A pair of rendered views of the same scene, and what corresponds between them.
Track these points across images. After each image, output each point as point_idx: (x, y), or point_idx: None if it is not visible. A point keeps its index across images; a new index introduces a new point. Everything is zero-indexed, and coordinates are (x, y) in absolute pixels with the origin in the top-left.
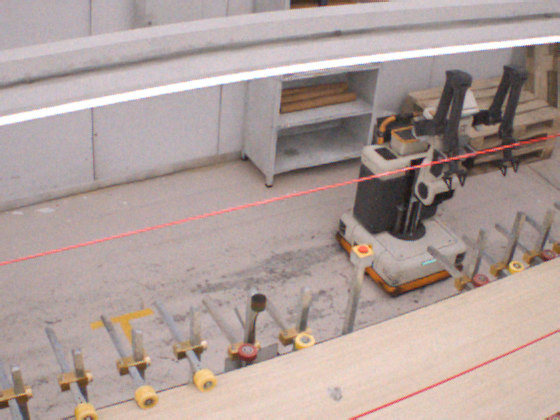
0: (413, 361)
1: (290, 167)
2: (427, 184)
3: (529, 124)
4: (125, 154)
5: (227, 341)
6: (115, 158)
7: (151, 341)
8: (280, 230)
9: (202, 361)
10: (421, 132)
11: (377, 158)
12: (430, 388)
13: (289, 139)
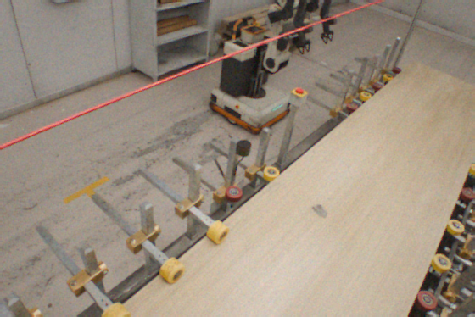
0: (353, 170)
1: (166, 70)
2: (273, 58)
3: None
4: (55, 76)
5: (168, 186)
6: (48, 80)
7: (114, 200)
8: (173, 108)
9: (157, 204)
10: (274, 19)
11: (237, 47)
12: None
13: (159, 55)
